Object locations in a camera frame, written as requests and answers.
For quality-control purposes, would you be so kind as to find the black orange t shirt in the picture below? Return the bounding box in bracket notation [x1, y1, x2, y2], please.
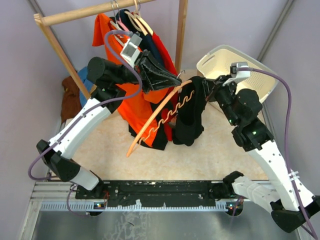
[128, 94, 173, 151]

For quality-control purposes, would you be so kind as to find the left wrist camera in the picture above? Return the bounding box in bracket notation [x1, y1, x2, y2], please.
[120, 34, 142, 66]

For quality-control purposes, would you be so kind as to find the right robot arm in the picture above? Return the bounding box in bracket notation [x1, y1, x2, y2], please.
[203, 75, 320, 233]

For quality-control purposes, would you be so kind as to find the white plastic hanger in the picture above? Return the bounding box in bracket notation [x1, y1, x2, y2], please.
[108, 0, 133, 48]

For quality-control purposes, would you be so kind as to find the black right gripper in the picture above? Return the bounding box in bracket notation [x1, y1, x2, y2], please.
[201, 74, 239, 126]

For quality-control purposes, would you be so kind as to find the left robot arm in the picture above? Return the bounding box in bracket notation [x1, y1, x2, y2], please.
[35, 50, 181, 199]

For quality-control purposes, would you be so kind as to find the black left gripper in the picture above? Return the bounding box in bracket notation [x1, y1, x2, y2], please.
[111, 49, 182, 94]

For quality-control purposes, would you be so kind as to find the brown cloth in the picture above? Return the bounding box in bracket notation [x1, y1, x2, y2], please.
[60, 76, 82, 123]

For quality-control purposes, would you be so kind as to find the wooden clothes rack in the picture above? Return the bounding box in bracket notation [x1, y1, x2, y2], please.
[33, 0, 189, 101]

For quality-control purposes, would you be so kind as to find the beige wooden hanger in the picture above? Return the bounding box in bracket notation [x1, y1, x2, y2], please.
[124, 0, 154, 37]

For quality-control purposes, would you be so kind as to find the red t shirt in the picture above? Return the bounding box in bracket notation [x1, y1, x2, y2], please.
[152, 32, 179, 141]

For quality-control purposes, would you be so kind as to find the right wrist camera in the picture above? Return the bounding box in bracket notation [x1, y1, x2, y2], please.
[223, 62, 251, 86]

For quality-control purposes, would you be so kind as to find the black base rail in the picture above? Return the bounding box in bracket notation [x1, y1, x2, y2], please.
[75, 180, 238, 208]

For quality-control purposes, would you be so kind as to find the white laundry basket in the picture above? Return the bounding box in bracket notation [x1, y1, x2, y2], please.
[196, 45, 278, 103]

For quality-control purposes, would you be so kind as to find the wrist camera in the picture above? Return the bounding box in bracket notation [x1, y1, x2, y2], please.
[120, 34, 142, 66]
[223, 62, 251, 86]

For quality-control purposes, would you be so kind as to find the pink hanger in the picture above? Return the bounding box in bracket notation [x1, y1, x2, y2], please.
[116, 9, 135, 32]

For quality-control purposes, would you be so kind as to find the navy t shirt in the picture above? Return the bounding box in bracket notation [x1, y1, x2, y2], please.
[115, 9, 162, 66]

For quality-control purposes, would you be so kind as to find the blue cloth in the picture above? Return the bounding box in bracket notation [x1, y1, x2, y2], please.
[77, 66, 97, 107]

